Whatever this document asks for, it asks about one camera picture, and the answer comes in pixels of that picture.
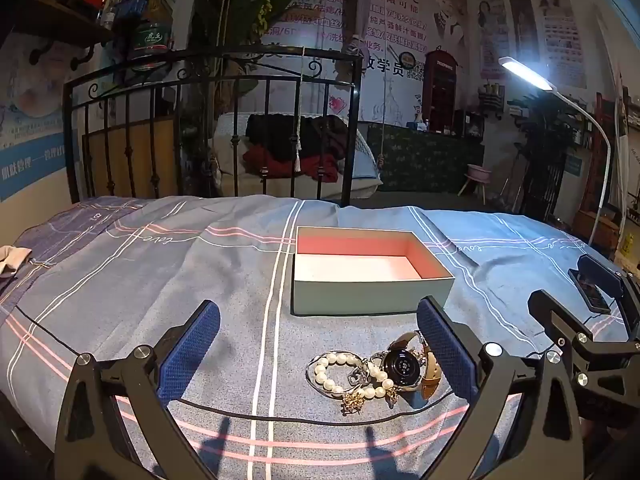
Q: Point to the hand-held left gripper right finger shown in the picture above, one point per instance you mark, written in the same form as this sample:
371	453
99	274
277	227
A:
445	350

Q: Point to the black iron bed frame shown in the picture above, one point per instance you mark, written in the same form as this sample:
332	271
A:
356	135

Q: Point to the narrow portrait wall poster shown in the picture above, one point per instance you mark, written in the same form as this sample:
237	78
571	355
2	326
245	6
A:
492	35

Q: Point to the calendar wall poster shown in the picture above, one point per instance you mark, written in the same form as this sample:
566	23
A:
560	35

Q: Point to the gold charm bangle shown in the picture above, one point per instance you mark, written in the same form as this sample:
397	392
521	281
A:
352	404

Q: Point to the large wall poster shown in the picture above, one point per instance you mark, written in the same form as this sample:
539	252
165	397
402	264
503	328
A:
400	20

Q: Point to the red phone booth cabinet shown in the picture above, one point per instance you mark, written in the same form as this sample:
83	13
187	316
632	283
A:
440	95

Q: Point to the pink stool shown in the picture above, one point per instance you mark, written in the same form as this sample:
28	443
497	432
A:
475	172

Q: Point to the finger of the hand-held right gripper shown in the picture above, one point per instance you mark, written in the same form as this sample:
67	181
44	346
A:
607	269
550	315

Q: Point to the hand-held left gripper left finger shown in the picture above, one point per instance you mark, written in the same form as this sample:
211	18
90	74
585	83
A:
190	350

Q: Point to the dark plant rack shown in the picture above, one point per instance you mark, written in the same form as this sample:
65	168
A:
542	160

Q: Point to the green cardboard box pink inside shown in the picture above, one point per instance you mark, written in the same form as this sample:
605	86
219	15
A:
370	295

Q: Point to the blue wall poster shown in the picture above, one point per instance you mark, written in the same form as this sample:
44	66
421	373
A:
30	160

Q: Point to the white floor lamp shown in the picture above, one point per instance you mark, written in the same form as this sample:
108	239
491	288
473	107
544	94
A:
525	72

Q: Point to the beige cloth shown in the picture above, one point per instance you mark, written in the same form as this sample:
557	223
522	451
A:
12	260

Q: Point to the black clothes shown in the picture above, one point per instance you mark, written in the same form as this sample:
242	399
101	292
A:
272	130

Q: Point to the wooden wall shelf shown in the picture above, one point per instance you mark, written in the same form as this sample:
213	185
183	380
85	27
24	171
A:
70	22

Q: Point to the counter with green floral cloth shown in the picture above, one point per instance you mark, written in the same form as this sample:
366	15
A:
425	160

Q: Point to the green tin can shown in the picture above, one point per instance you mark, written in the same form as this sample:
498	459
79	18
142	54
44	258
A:
150	40

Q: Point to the dark narrow wall poster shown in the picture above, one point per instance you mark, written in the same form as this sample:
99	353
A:
522	25

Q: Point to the black smartphone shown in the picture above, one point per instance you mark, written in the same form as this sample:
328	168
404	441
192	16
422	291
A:
590	291

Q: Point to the blue grey striped bed sheet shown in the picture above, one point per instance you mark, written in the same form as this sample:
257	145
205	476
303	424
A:
150	285

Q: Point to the blue box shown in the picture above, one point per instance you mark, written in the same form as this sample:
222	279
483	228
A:
130	7

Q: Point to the red clothes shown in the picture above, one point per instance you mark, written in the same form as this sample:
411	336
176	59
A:
280	162

